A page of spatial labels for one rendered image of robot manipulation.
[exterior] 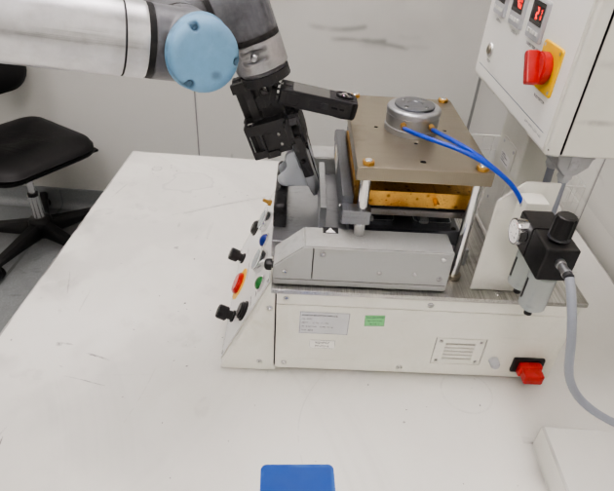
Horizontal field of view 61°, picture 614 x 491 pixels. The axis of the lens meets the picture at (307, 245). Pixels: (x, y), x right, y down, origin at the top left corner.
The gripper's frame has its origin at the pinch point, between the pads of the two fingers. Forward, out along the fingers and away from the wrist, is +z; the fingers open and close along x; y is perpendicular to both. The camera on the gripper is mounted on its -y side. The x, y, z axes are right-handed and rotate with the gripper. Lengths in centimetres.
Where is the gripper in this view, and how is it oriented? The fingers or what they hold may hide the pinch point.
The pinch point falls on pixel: (317, 185)
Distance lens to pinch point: 84.0
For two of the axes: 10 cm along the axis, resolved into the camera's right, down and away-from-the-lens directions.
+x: -0.1, 5.8, -8.1
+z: 2.9, 7.8, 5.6
